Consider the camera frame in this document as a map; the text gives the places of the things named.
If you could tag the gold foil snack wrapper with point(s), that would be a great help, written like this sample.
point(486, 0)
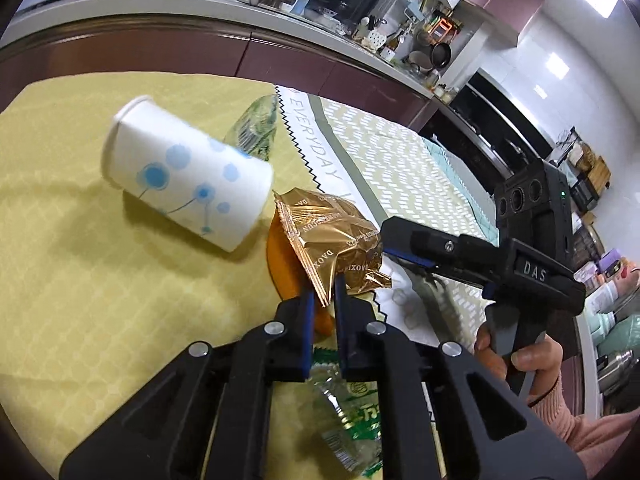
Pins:
point(330, 237)

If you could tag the maroon lower kitchen cabinets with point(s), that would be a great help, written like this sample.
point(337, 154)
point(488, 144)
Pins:
point(190, 45)

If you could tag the white blue-dotted paper cup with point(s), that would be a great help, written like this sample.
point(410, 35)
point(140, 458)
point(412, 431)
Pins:
point(204, 185)

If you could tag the pink sleeve right forearm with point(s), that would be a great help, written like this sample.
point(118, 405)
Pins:
point(598, 443)

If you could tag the green snack packet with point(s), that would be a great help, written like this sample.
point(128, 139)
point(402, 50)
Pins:
point(347, 415)

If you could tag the white kitchen countertop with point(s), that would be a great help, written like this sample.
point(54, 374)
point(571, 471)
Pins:
point(234, 12)

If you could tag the black frying pan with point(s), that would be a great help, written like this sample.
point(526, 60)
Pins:
point(441, 55)

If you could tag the pink upper cabinet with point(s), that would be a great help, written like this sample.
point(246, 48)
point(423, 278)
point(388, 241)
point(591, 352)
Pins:
point(510, 18)

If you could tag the person's right hand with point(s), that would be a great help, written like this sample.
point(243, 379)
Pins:
point(543, 359)

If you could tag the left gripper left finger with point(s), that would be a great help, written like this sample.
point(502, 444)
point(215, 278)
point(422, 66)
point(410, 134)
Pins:
point(205, 415)

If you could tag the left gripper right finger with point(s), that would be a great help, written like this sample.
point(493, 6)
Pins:
point(442, 414)

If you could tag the green clear plastic wrapper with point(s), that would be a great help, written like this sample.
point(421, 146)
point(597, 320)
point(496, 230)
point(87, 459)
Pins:
point(254, 131)

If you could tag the built-in black oven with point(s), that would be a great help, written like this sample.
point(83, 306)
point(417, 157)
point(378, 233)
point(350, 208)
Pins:
point(487, 129)

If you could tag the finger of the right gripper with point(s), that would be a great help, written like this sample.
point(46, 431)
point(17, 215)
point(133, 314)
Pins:
point(475, 254)
point(424, 297)

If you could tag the orange peel piece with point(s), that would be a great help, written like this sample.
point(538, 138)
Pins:
point(290, 278)

